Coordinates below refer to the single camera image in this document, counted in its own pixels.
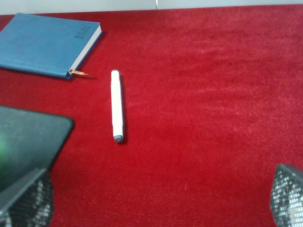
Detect black green Razer mouse pad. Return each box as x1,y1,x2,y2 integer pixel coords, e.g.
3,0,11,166
0,106,74,191

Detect white marker pen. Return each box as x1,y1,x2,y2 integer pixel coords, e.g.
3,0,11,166
111,70,124,143

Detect blue notebook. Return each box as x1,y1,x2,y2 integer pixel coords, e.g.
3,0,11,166
0,13,102,79

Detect red velvet tablecloth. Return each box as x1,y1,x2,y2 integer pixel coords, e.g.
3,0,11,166
0,5,303,227

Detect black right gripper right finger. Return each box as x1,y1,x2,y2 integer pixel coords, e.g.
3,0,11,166
270,164,303,227

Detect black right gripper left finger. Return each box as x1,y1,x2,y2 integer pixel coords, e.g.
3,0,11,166
0,168,53,227

